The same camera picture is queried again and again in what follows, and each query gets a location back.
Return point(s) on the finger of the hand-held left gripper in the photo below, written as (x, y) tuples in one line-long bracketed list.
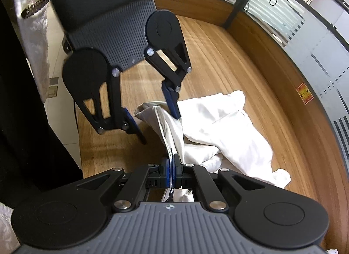
[(132, 121), (171, 101)]

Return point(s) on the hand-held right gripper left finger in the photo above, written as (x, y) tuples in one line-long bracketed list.
[(165, 173)]

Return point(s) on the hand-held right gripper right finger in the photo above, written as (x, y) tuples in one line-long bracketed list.
[(177, 174)]

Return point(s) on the white cloth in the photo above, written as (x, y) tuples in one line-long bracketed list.
[(218, 123)]

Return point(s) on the person's white patterned garment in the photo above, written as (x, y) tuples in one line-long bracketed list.
[(35, 38)]

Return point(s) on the person's black clothing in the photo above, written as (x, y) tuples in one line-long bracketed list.
[(21, 134)]

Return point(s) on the red and yellow sticker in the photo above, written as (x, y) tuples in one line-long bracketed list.
[(304, 93)]

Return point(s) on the frosted glass partition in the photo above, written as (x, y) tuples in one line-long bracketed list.
[(313, 38)]

